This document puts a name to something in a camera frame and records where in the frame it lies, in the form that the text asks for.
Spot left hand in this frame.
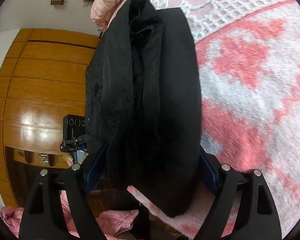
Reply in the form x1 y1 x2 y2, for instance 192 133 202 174
66 153 89 167

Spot orange wooden wardrobe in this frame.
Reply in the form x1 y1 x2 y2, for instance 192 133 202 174
0 29 100 209

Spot pink patterned bed blanket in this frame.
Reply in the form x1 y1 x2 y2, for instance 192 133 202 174
125 0 300 239

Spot left wall lamp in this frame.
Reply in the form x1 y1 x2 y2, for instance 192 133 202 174
50 0 64 5

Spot black pants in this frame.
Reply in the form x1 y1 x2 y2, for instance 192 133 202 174
85 0 202 217

